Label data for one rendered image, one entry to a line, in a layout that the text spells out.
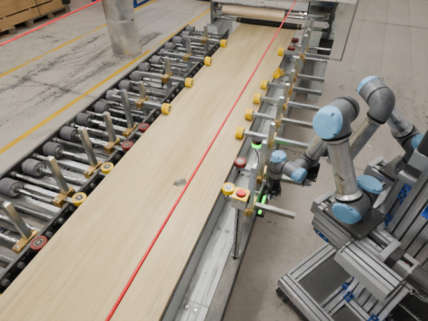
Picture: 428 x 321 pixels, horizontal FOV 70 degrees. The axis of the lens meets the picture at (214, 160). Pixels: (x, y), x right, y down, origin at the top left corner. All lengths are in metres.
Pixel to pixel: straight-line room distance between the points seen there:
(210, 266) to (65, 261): 0.77
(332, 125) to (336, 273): 1.45
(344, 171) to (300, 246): 1.50
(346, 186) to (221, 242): 0.89
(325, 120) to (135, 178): 1.21
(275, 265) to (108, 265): 1.43
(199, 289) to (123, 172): 0.85
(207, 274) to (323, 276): 0.93
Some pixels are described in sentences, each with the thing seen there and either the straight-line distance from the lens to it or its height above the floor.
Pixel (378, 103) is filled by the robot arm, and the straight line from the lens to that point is 1.64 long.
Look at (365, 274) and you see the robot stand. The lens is 1.65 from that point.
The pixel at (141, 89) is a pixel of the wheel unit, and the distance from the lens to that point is 2.55.
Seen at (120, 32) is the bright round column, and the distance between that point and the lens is 5.63.
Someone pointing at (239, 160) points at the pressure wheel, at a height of 0.91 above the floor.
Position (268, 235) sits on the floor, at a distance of 2.78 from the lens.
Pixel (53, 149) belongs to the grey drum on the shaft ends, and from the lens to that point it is 2.50.
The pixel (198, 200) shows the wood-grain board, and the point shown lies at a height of 0.90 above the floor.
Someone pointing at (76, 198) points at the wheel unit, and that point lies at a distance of 1.98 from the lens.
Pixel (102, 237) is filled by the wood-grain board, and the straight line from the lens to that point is 1.75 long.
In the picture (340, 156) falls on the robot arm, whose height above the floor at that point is 1.45.
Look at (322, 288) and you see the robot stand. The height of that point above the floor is 0.21.
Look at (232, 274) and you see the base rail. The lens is 1.78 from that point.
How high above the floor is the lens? 2.28
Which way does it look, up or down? 42 degrees down
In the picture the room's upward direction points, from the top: straight up
